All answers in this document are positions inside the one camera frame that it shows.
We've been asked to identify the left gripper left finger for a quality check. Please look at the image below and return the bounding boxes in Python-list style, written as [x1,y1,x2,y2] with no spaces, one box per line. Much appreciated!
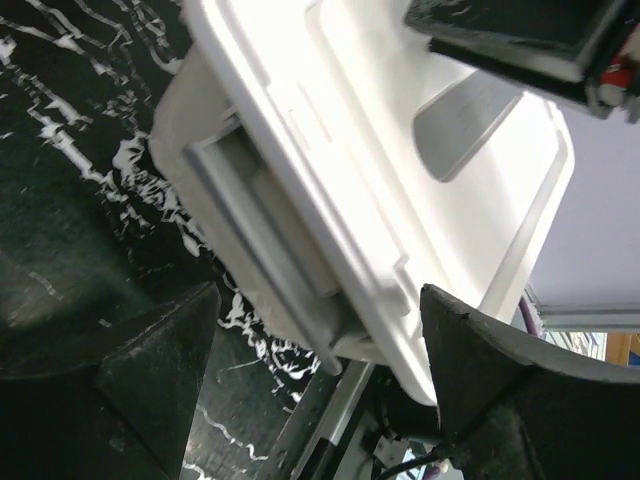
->
[1,282,221,479]

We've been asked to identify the beige plastic tub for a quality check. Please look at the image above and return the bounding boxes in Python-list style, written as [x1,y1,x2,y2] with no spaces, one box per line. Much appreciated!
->
[148,46,386,374]

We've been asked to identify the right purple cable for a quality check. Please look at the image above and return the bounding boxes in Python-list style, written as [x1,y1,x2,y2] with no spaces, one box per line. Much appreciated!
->
[519,297,544,336]

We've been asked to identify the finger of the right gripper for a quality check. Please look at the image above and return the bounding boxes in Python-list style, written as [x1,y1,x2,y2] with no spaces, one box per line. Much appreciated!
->
[404,0,623,83]

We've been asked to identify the white rectangular lid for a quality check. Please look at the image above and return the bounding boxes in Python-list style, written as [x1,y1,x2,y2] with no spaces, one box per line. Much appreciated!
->
[184,1,574,405]

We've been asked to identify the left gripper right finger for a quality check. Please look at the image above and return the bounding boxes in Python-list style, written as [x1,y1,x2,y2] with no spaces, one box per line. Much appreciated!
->
[420,284,639,479]

